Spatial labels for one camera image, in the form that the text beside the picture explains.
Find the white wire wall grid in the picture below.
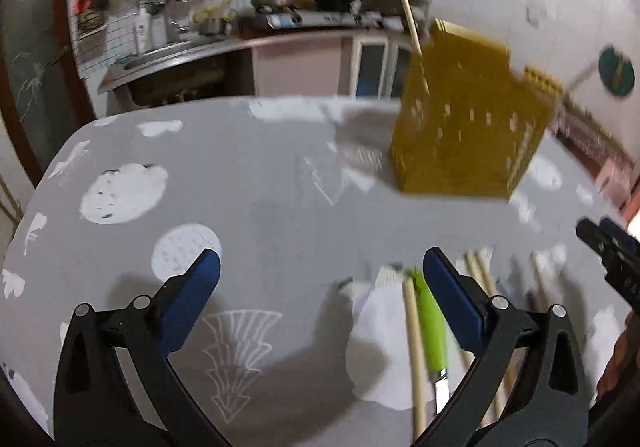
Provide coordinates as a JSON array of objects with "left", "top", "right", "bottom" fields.
[{"left": 66, "top": 0, "right": 147, "bottom": 79}]

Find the etched glass door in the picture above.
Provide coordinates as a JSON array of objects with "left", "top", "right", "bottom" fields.
[{"left": 0, "top": 0, "right": 99, "bottom": 189}]

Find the grey printed tablecloth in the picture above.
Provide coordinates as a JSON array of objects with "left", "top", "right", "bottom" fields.
[{"left": 0, "top": 94, "right": 632, "bottom": 447}]

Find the green round wall decoration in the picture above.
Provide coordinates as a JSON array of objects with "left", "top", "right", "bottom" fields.
[{"left": 598, "top": 44, "right": 637, "bottom": 99}]

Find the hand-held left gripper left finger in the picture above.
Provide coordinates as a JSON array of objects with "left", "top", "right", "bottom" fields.
[{"left": 52, "top": 248, "right": 232, "bottom": 447}]

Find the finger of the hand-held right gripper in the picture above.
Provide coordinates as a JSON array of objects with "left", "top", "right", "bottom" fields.
[
  {"left": 599, "top": 217, "right": 640, "bottom": 269},
  {"left": 575, "top": 218, "right": 617, "bottom": 274}
]

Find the kitchen counter cabinet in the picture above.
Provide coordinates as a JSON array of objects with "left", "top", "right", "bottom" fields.
[{"left": 249, "top": 24, "right": 417, "bottom": 101}]

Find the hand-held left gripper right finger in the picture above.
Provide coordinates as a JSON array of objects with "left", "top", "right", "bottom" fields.
[{"left": 412, "top": 247, "right": 590, "bottom": 447}]

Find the yellow egg tray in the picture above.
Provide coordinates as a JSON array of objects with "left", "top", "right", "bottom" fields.
[{"left": 522, "top": 67, "right": 564, "bottom": 101}]

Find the person's right forearm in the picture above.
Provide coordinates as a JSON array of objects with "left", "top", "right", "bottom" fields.
[{"left": 597, "top": 316, "right": 640, "bottom": 409}]

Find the yellow perforated utensil holder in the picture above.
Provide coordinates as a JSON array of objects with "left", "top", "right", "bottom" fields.
[{"left": 390, "top": 20, "right": 558, "bottom": 200}]

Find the wooden chopstick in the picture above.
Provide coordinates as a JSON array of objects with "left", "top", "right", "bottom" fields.
[
  {"left": 401, "top": 276, "right": 429, "bottom": 439},
  {"left": 477, "top": 250, "right": 521, "bottom": 424},
  {"left": 531, "top": 253, "right": 554, "bottom": 316},
  {"left": 392, "top": 0, "right": 432, "bottom": 95}
]

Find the steel sink counter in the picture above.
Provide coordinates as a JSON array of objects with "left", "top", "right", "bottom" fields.
[{"left": 97, "top": 34, "right": 252, "bottom": 109}]

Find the plastic covered furniture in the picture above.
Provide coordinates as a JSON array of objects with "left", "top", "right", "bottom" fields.
[{"left": 550, "top": 97, "right": 637, "bottom": 209}]

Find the tabletop gas stove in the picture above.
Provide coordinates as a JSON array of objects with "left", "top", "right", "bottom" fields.
[{"left": 254, "top": 8, "right": 362, "bottom": 29}]

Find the green handled knife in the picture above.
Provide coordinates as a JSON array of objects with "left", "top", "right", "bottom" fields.
[{"left": 409, "top": 266, "right": 452, "bottom": 416}]

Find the white bottle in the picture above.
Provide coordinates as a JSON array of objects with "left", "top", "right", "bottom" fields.
[{"left": 134, "top": 6, "right": 154, "bottom": 54}]

